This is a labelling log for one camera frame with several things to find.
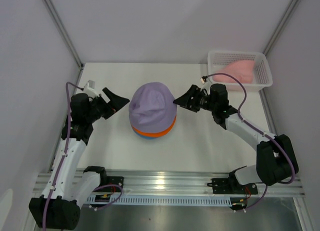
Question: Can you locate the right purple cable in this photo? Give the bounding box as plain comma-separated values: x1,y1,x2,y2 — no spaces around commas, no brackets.
199,73,297,213

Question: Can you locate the purple bucket hat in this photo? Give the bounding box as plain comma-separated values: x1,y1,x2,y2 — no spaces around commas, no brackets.
128,82,177,134

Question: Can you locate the aluminium mounting rail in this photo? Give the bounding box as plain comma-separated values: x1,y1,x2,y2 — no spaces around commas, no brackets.
32,169,305,198

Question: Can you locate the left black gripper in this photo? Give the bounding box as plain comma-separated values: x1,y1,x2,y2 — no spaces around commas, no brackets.
86,87,129,123

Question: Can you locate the white slotted cable duct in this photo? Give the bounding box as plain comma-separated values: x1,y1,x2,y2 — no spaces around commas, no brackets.
85,194,232,207

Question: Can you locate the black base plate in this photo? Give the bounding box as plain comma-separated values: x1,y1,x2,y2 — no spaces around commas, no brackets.
98,176,124,193
206,178,258,195

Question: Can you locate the pink bucket hat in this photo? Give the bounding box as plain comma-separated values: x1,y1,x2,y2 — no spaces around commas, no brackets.
213,60,255,84

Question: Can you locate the orange bucket hat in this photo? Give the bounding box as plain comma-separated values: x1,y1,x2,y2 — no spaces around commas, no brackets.
129,114,177,137

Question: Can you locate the blue bucket hat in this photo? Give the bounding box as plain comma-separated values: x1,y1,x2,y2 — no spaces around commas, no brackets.
134,130,162,140

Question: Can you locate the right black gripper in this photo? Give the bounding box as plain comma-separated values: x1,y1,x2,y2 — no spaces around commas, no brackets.
173,84,217,113

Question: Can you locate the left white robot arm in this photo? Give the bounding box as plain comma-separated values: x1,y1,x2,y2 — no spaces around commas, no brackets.
28,87,129,231

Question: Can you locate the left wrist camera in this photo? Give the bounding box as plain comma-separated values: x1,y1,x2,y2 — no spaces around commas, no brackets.
81,80,101,99

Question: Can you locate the white plastic basket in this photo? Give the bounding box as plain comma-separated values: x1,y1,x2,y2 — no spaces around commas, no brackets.
207,50,273,92

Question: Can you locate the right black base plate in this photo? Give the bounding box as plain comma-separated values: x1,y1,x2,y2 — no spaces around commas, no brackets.
206,178,258,195

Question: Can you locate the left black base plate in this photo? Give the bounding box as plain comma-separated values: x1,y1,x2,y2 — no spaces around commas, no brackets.
98,176,124,193

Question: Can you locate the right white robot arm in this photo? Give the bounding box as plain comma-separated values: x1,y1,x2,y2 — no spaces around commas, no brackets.
173,83,299,193

